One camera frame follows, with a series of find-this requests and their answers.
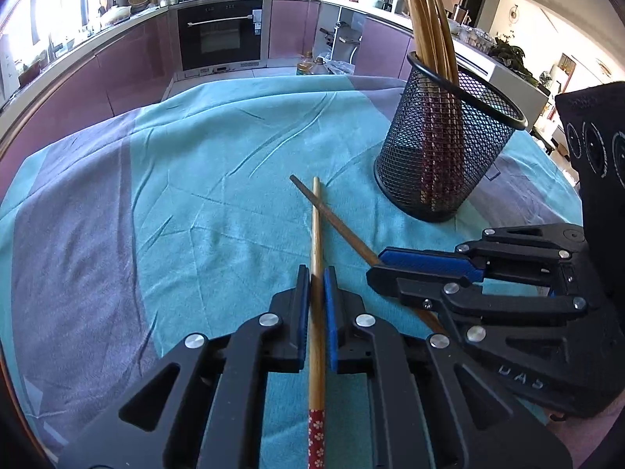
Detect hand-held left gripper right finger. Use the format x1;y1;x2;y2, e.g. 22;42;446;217
322;266;572;469

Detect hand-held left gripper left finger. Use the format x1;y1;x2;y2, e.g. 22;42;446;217
59;264;313;469

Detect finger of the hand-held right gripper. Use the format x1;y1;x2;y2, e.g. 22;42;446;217
378;224;587;281
366;263;590;368

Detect black mesh utensil holder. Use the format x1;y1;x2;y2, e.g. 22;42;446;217
373;51;529;223

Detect red-tipped wooden chopstick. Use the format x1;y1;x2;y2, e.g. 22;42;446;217
289;174;447;335
307;177;327;469

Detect bundle of wooden chopsticks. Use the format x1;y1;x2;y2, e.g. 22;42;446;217
388;0;462;206

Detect green potted plant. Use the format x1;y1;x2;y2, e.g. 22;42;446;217
488;32;540;86

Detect teal and purple tablecloth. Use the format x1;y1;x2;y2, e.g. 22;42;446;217
0;75;584;469

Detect yellow oil bottle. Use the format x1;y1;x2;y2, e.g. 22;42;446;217
297;53;329;77

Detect black built-in oven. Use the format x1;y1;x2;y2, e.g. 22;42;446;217
177;0;270;72

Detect purple kitchen cabinets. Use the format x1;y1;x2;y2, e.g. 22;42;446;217
0;0;416;172

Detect kitchen window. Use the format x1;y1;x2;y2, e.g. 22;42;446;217
0;0;103;59

